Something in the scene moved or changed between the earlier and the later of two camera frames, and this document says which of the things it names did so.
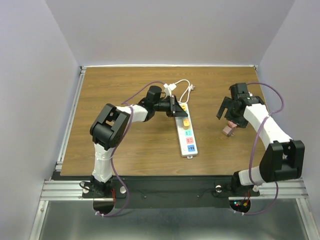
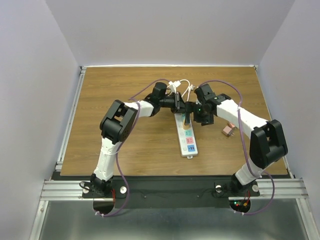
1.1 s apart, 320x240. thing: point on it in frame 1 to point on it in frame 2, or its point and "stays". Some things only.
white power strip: [185, 133] stays
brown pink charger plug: [228, 131] stays
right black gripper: [228, 103] to [190, 107]
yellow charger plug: [186, 123] stays
